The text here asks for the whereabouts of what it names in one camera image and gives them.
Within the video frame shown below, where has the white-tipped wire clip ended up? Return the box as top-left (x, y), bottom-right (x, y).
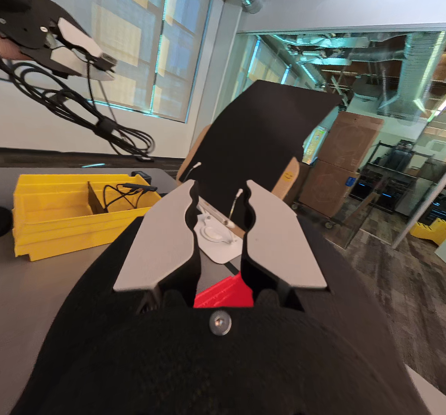
top-left (228, 188), bottom-right (244, 222)
top-left (181, 162), bottom-right (203, 179)

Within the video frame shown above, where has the black metal shelf rack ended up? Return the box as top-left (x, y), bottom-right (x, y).
top-left (350, 140), bottom-right (446, 214)

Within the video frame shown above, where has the white clip rail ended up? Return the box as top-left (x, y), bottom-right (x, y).
top-left (197, 203), bottom-right (237, 229)

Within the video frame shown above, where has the black usb-c cable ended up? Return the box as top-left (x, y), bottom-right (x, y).
top-left (102, 183), bottom-right (147, 214)

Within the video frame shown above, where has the yellow plastic bin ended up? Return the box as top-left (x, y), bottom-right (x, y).
top-left (13, 173), bottom-right (162, 262)

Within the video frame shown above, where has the window with white blind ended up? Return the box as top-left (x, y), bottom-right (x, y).
top-left (21, 0), bottom-right (214, 123)
top-left (226, 34), bottom-right (328, 109)

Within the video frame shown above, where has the black usb cable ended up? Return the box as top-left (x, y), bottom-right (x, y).
top-left (0, 58), bottom-right (155, 163)

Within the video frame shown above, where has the red plastic bin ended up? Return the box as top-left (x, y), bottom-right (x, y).
top-left (193, 272), bottom-right (254, 308)

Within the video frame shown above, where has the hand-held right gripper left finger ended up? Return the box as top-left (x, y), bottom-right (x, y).
top-left (113, 179), bottom-right (203, 308)

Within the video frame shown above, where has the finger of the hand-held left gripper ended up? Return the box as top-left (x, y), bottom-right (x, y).
top-left (50, 46), bottom-right (116, 81)
top-left (57, 17), bottom-right (104, 59)

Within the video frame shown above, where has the person's left hand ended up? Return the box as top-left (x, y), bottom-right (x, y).
top-left (0, 37), bottom-right (33, 62)

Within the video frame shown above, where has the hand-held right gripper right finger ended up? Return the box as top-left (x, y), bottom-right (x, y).
top-left (240, 179), bottom-right (329, 308)

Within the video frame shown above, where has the black wheeled dolly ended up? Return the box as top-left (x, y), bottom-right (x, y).
top-left (292, 201), bottom-right (344, 229)

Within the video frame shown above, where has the brown cardboard divider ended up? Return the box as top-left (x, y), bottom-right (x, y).
top-left (87, 181), bottom-right (105, 215)

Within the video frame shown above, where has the black fabric pad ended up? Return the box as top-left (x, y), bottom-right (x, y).
top-left (0, 206), bottom-right (14, 238)

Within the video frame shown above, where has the black backdrop board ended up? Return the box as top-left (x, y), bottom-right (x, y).
top-left (176, 79), bottom-right (344, 240)

